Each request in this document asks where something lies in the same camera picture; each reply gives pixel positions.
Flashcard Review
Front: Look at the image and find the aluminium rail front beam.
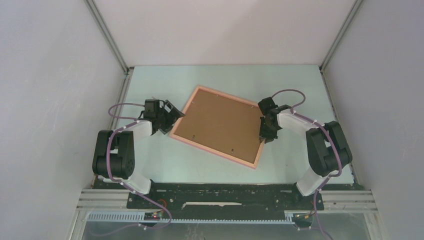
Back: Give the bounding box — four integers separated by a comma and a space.
76, 189, 378, 214

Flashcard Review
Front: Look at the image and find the aluminium corner post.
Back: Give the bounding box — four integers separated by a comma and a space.
319, 0, 365, 74
84, 0, 130, 75

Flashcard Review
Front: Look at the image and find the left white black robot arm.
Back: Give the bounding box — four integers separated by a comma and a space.
92, 99, 185, 208

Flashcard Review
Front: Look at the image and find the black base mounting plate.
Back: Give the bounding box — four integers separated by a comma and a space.
147, 183, 324, 221

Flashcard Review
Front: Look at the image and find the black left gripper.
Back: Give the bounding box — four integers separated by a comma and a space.
156, 100, 185, 135

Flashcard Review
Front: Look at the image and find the pink wooden picture frame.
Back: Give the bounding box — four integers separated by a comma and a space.
168, 85, 266, 170

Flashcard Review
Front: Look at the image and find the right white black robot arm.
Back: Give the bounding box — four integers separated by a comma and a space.
258, 97, 353, 209

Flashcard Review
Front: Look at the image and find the left aluminium corner post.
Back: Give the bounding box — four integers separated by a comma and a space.
84, 0, 130, 75

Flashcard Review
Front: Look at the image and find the right aluminium corner post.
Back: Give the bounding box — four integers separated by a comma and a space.
319, 0, 365, 74

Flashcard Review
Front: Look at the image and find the white slotted cable duct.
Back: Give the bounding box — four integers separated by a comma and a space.
86, 211, 294, 224

